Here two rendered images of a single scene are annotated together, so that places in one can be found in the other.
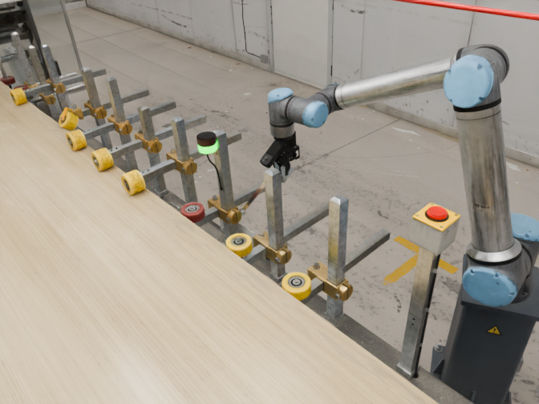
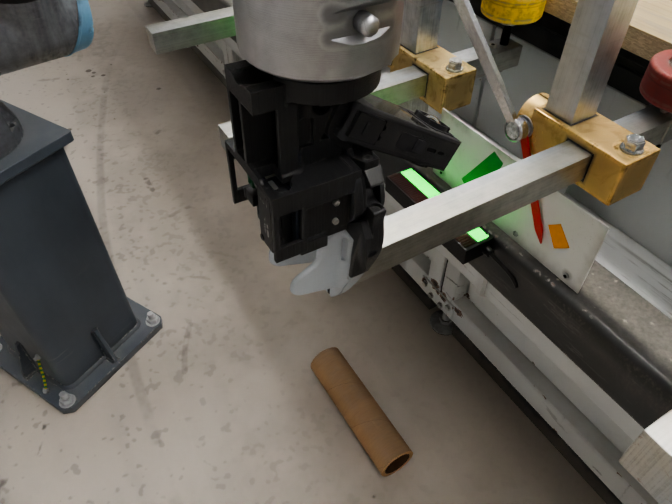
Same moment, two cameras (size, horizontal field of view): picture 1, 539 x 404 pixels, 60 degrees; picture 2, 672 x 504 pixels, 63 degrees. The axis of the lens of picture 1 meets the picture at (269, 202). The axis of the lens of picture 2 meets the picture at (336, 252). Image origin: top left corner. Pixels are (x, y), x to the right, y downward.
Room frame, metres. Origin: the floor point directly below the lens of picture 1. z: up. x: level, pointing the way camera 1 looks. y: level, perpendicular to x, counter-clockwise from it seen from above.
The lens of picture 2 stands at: (1.87, -0.01, 1.17)
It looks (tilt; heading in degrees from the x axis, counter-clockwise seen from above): 46 degrees down; 189
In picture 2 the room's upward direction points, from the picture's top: straight up
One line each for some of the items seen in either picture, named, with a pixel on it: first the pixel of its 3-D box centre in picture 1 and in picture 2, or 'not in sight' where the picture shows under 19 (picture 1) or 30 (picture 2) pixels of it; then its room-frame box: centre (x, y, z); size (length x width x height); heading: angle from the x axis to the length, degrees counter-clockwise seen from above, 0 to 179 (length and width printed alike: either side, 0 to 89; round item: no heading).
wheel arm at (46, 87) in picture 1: (62, 82); not in sight; (2.55, 1.11, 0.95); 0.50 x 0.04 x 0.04; 130
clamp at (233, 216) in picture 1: (224, 210); (581, 142); (1.36, 0.16, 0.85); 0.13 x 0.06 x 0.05; 40
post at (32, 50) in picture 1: (44, 86); not in sight; (2.68, 1.28, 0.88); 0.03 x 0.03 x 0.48; 40
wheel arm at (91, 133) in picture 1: (127, 119); not in sight; (1.98, 0.62, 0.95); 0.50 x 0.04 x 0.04; 130
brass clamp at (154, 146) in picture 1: (148, 142); not in sight; (1.74, 0.48, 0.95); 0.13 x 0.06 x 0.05; 40
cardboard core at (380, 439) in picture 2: not in sight; (358, 407); (1.25, -0.06, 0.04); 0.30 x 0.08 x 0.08; 40
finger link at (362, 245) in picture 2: not in sight; (354, 225); (1.58, -0.04, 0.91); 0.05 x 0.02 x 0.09; 40
